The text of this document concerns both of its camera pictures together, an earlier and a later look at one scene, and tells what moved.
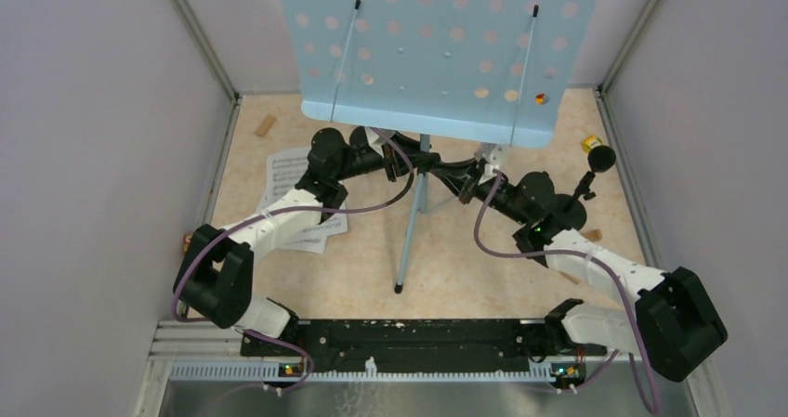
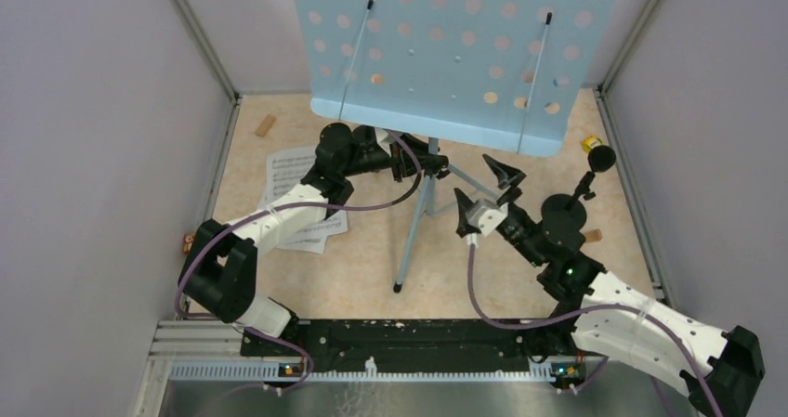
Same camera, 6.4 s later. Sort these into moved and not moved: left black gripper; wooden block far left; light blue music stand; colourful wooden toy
Moved: colourful wooden toy
Not moved: light blue music stand; left black gripper; wooden block far left
